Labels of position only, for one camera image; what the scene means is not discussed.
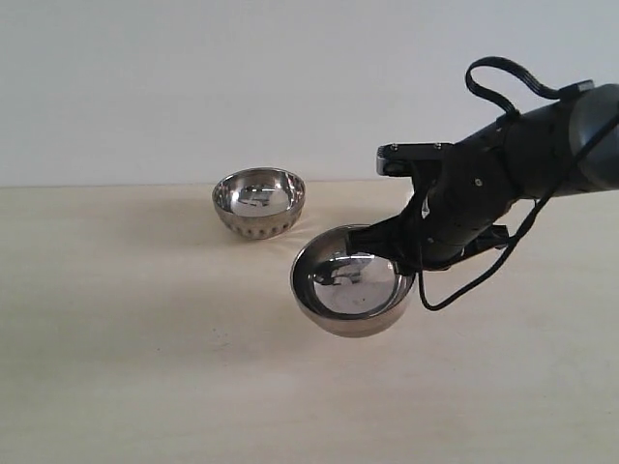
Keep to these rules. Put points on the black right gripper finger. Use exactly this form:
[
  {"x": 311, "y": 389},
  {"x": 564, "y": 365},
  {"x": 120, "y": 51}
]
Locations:
[{"x": 387, "y": 237}]

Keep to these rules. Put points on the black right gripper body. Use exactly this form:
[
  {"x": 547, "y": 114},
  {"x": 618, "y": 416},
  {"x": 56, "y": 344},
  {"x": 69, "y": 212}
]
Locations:
[{"x": 452, "y": 215}]

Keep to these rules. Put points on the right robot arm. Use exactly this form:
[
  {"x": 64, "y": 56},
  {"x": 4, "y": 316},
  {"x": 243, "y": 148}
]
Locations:
[{"x": 540, "y": 148}]

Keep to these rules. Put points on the smooth steel bowl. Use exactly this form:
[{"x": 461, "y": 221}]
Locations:
[{"x": 347, "y": 294}]

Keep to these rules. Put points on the ribbed steel bowl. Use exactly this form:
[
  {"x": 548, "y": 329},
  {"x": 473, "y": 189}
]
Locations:
[{"x": 259, "y": 203}]

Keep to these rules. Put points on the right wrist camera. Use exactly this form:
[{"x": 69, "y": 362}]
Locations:
[{"x": 411, "y": 159}]

